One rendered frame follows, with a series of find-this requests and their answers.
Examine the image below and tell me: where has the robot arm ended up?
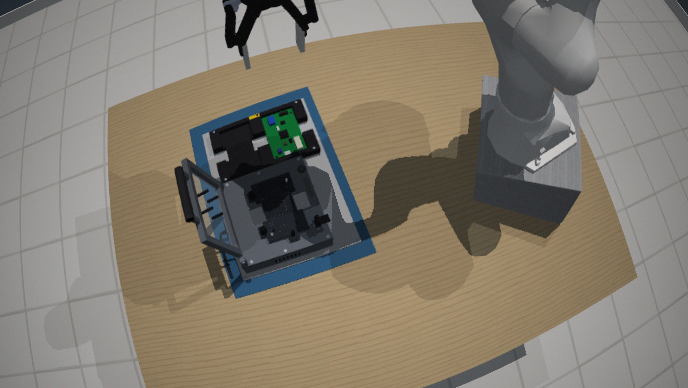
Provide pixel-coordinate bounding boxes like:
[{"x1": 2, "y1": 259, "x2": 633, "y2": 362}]
[{"x1": 472, "y1": 0, "x2": 600, "y2": 173}]

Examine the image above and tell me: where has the green circuit board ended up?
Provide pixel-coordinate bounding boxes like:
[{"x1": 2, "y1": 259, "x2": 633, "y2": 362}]
[{"x1": 261, "y1": 108, "x2": 307, "y2": 159}]

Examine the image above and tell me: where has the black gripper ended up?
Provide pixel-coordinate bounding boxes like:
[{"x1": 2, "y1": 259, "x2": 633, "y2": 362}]
[{"x1": 222, "y1": 0, "x2": 319, "y2": 70}]

